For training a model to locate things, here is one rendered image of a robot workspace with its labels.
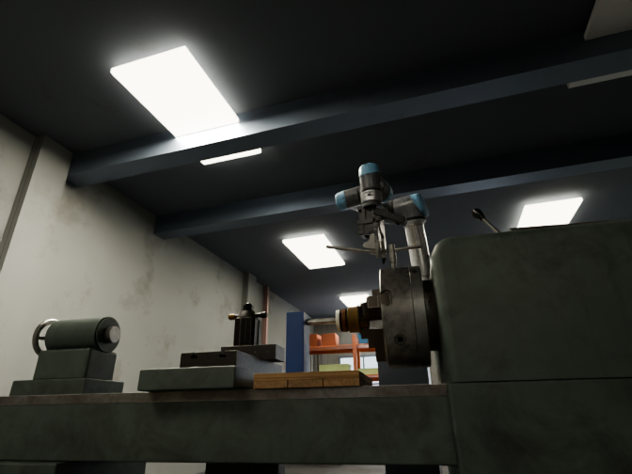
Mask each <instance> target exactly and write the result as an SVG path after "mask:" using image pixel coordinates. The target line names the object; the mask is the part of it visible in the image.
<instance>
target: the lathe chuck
mask: <svg viewBox="0 0 632 474"><path fill-rule="evenodd" d="M379 281H380V294H381V293H382V292H385V291H388V292H390V293H391V300H392V304H390V306H386V305H385V304H382V305H381V310H382V321H383V330H384V339H385V346H386V353H387V364H388V366H389V368H390V369H405V368H419V353H418V344H417V334H416V326H415V317H414V309H413V300H412V292H411V284H410V276H409V270H408V267H407V266H406V267H396V268H385V269H380V272H379ZM398 334H403V335H405V336H406V342H405V343H404V344H398V343H396V342H395V340H394V338H395V336H396V335H398Z"/></svg>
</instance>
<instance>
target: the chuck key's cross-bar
mask: <svg viewBox="0 0 632 474"><path fill-rule="evenodd" d="M326 248H329V249H337V250H346V251H354V252H363V253H372V254H376V252H375V250H369V249H360V248H351V247H342V246H333V245H327V246H326ZM416 248H422V245H410V246H404V247H398V248H394V250H395V252H397V251H403V250H409V249H416Z"/></svg>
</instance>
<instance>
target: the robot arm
mask: <svg viewBox="0 0 632 474"><path fill-rule="evenodd" d="M358 177H359V184H360V186H357V187H354V188H351V189H348V190H343V191H341V192H339V193H337V194H336V196H335V200H336V204H337V206H338V208H339V209H340V210H347V209H352V210H355V211H357V212H358V215H359V219H358V220H356V222H357V234H359V236H360V237H361V238H362V239H363V240H367V239H369V241H368V242H366V243H364V244H363V247H364V248H367V249H369V250H375V252H376V254H372V255H376V258H377V259H379V257H380V256H382V262H383V264H385V262H386V260H387V253H385V254H382V252H381V250H386V249H387V245H386V236H385V227H384V224H396V225H398V226H402V227H404V228H405V233H406V238H407V243H408V246H410V245H422V248H416V249H409V254H410V259H411V264H412V266H419V268H420V271H421V277H422V280H428V279H429V278H430V268H431V260H430V255H429V250H428V245H427V240H426V235H425V230H424V223H425V222H426V217H427V216H428V215H429V211H428V208H427V205H426V203H425V200H424V198H423V197H422V195H421V194H413V195H409V196H406V197H399V198H396V199H392V200H390V199H391V198H392V195H393V191H392V188H391V187H390V185H389V184H388V183H387V182H386V181H385V180H384V179H383V178H382V177H381V176H380V171H379V166H378V165H377V164H374V163H367V164H364V165H362V166H361V167H360V168H359V176H358ZM370 254H371V253H370Z"/></svg>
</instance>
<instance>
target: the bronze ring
mask: <svg viewBox="0 0 632 474"><path fill-rule="evenodd" d="M357 307H359V305H357V306H356V307H348V309H346V308H341V309H340V314H339V317H340V330H341V332H348V331H350V333H359V334H361V329H363V328H370V321H359V320H358V318H357Z"/></svg>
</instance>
